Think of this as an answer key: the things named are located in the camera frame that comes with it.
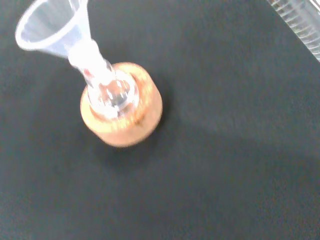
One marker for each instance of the black bench cloth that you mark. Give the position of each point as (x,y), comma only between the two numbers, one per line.
(200,162)

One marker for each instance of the clear round-bottom flask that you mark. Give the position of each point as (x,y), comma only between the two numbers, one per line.
(113,96)

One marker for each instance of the clear plastic funnel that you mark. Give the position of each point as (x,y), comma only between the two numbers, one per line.
(51,30)

